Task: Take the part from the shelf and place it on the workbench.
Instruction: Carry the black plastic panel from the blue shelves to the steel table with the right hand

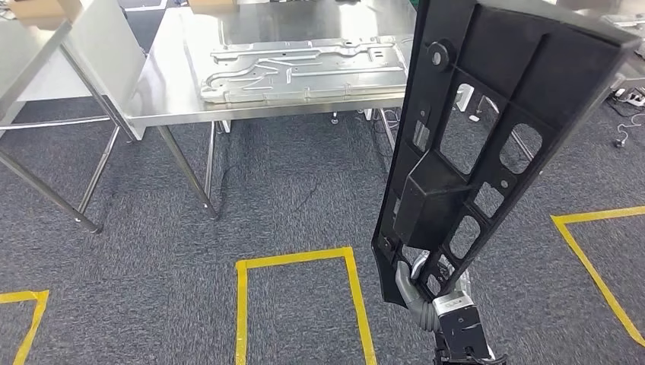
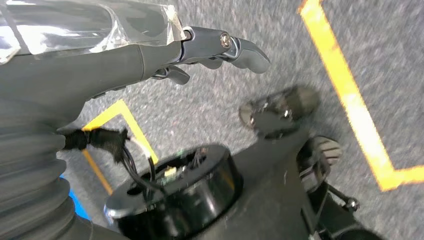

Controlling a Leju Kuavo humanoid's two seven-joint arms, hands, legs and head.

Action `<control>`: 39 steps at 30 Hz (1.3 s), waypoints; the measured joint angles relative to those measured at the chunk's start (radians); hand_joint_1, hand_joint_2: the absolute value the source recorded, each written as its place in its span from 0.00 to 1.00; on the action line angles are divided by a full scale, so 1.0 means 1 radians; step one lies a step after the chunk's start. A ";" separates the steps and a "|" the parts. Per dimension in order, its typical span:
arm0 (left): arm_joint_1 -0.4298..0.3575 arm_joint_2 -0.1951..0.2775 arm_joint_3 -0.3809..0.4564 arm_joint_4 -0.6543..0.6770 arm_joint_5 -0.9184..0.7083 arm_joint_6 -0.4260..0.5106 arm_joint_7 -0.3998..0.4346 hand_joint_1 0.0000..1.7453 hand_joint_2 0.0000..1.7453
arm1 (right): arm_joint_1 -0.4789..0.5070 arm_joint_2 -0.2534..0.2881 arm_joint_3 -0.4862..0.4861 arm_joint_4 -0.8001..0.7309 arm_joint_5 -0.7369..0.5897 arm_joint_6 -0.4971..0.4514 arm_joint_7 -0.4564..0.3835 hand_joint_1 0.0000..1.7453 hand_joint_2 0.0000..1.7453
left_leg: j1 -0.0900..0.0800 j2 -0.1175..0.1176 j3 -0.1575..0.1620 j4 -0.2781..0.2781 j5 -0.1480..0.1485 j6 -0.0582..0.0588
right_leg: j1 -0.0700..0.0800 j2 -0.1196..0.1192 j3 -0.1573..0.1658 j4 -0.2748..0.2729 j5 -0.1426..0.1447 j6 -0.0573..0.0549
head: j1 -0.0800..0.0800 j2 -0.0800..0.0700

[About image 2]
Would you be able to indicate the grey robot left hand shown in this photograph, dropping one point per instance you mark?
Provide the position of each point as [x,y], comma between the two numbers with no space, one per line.
[99,73]

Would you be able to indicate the blue metal shelf rack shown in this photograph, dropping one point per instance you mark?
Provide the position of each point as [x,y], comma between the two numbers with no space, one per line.
[78,205]

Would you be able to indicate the clear plastic film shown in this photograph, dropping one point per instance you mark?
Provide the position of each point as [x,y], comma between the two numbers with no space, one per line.
[82,30]

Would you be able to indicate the black cylindrical joint housing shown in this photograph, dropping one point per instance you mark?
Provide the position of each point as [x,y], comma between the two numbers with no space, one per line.
[198,198]

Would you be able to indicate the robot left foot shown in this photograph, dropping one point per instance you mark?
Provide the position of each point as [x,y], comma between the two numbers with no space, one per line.
[298,102]

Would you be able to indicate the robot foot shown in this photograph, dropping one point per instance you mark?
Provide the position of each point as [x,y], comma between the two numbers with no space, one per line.
[326,150]
[298,102]

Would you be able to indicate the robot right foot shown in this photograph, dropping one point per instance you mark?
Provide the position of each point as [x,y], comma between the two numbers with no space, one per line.
[326,150]

